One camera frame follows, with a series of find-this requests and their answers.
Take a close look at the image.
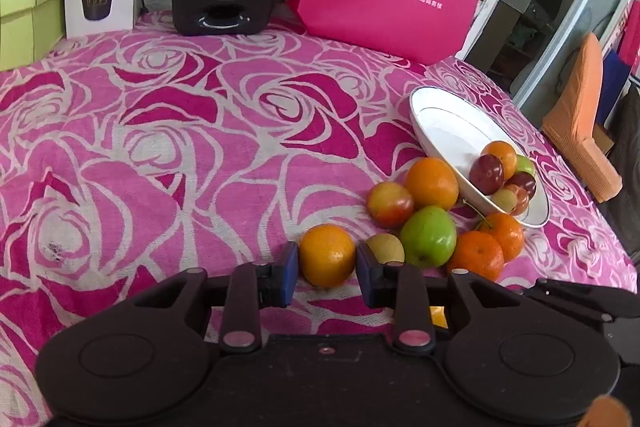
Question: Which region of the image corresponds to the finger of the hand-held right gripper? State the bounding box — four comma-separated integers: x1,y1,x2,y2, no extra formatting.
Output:
520,278,640,324

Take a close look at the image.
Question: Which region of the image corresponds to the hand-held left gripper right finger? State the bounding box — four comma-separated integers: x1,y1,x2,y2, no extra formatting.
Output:
356,244,526,354

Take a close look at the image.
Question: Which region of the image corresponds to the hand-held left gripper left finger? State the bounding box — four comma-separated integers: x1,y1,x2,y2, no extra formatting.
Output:
130,241,301,354

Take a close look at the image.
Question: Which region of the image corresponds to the small tan longan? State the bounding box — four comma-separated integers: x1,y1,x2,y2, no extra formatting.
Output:
366,234,405,265
489,188,517,214

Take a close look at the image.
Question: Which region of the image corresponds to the red green plum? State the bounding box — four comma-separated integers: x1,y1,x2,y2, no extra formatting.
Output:
505,184,531,216
366,182,415,229

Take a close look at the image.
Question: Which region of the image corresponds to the tangerine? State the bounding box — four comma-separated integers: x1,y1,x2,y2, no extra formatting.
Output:
477,212,525,264
446,231,505,283

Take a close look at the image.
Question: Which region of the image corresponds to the dark red plum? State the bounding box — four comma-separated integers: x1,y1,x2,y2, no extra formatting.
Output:
504,171,537,198
469,154,505,195

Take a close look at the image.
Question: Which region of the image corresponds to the white plate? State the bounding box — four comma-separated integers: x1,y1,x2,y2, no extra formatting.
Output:
409,86,551,229

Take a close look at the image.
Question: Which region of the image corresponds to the person's left hand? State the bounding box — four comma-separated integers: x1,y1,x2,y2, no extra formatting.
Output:
582,394,632,427

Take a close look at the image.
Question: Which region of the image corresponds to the chair with orange cover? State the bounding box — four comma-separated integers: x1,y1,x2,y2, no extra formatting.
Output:
541,32,623,204

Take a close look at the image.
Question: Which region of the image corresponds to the pink rose tablecloth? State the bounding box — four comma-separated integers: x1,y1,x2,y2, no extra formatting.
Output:
0,9,640,427

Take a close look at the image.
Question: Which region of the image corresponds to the green shoe box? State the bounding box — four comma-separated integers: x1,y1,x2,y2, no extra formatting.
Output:
0,0,67,72

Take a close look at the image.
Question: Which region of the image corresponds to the grey door frame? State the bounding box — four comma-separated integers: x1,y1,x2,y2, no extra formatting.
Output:
512,0,628,108

